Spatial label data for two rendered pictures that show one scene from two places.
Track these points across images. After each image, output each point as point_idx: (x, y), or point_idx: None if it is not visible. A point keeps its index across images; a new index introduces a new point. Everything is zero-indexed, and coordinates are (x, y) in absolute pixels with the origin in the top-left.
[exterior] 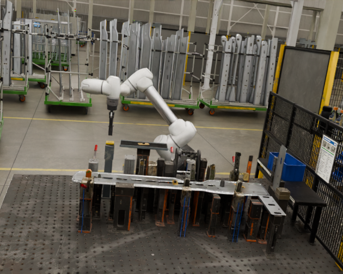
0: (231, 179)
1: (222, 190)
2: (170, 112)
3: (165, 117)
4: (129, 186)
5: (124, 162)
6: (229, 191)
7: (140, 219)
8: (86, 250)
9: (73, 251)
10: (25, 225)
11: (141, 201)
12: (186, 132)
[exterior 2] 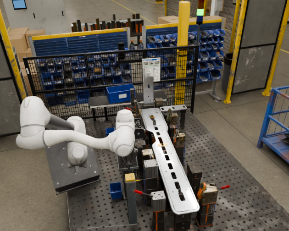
0: None
1: (161, 123)
2: (68, 122)
3: (69, 128)
4: (195, 164)
5: (157, 168)
6: (162, 121)
7: None
8: (233, 211)
9: (240, 219)
10: None
11: (175, 173)
12: (84, 124)
